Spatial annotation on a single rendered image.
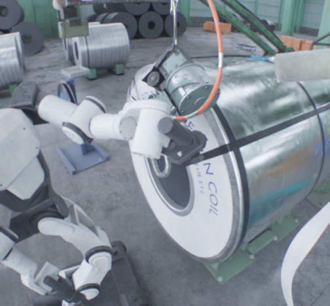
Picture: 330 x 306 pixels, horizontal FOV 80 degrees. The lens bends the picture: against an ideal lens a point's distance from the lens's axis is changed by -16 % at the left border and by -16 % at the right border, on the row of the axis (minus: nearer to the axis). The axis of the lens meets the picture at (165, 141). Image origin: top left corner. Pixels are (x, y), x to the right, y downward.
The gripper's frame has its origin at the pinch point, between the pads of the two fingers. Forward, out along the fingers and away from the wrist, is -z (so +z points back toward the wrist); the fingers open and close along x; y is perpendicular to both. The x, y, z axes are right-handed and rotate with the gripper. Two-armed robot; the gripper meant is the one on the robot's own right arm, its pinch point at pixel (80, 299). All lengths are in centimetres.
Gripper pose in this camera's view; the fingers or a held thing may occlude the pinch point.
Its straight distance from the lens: 119.3
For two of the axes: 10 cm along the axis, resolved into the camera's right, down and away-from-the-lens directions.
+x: 8.4, -0.9, -5.3
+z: -4.0, -7.6, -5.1
